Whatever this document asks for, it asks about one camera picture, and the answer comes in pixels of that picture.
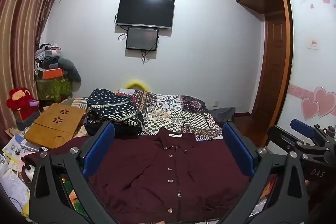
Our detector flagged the wooden lap desk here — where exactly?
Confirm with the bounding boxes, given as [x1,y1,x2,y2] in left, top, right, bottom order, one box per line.
[24,103,87,149]

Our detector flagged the grey box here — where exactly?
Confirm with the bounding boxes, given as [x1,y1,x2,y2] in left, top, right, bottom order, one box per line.
[14,108,40,130]

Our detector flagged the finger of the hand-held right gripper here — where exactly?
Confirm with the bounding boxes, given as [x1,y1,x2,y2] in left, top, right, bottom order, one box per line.
[268,126,334,159]
[290,119,319,138]

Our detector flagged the folded navy patterned clothes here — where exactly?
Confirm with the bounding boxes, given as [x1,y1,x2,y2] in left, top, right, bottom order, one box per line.
[84,88,144,136]

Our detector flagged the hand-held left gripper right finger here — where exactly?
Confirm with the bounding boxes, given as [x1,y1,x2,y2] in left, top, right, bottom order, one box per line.
[220,122,309,224]

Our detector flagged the orange box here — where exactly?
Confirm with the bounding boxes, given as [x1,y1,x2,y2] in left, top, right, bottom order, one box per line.
[42,68,63,80]

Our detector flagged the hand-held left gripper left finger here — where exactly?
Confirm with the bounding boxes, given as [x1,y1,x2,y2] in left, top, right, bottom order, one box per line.
[29,122,124,224]

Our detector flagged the pink heart stickers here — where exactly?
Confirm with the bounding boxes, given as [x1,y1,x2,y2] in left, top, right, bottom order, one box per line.
[301,86,336,121]

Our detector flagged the striped brown curtain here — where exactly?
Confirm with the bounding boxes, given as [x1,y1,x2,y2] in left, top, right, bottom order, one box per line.
[0,0,66,135]

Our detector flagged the small black monitor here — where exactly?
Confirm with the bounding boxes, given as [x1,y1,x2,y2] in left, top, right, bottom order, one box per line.
[125,27,160,52]

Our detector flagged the black wall television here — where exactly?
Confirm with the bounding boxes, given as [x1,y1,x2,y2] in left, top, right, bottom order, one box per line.
[115,0,175,30]

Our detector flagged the patchwork bed cover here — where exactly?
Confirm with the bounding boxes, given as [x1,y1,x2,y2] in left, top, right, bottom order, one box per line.
[59,88,279,216]

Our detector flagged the yellow ring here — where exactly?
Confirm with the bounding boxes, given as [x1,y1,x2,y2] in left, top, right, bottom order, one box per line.
[124,79,150,92]

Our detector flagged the pile of clutter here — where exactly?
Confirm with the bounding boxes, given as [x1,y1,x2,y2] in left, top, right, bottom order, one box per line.
[34,43,63,72]

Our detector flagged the pile of papers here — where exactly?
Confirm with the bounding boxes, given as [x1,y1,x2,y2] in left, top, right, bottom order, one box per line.
[0,130,50,214]

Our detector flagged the wooden wardrobe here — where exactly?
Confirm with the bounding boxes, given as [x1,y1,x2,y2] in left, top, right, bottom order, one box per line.
[234,0,336,148]

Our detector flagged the red plush toy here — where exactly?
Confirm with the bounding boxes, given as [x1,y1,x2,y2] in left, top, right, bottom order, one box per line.
[7,87,40,110]

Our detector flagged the maroon button shirt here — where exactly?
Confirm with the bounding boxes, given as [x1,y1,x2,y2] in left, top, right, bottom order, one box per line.
[21,126,263,224]

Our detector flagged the dark grey cloth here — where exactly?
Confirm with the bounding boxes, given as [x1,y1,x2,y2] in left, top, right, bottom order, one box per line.
[210,106,236,123]

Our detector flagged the dark grey jacket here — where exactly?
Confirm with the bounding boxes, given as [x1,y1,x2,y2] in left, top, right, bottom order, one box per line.
[56,57,81,83]

